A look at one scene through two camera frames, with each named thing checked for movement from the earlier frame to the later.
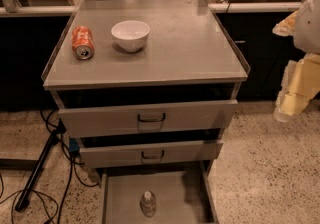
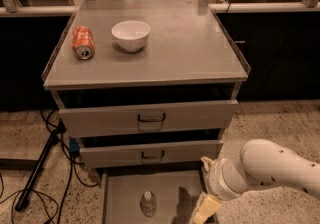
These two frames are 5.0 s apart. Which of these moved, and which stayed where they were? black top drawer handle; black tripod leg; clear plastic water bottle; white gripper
Moved: white gripper
Stayed: black tripod leg; black top drawer handle; clear plastic water bottle
